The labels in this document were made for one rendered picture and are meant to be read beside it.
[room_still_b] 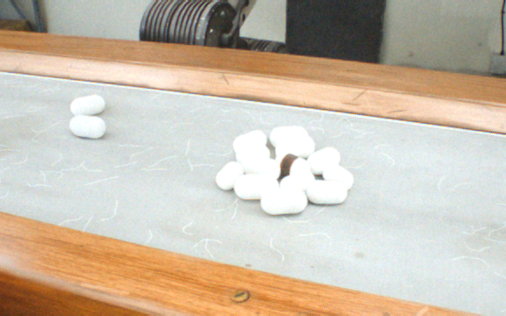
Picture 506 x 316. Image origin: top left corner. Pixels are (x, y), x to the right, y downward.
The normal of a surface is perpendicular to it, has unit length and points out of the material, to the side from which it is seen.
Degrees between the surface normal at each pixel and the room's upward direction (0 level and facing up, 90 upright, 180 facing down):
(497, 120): 45
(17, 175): 0
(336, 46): 87
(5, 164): 0
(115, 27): 89
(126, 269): 0
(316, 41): 87
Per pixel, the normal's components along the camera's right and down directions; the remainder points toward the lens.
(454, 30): -0.27, 0.45
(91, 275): 0.00, -0.88
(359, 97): -0.22, -0.30
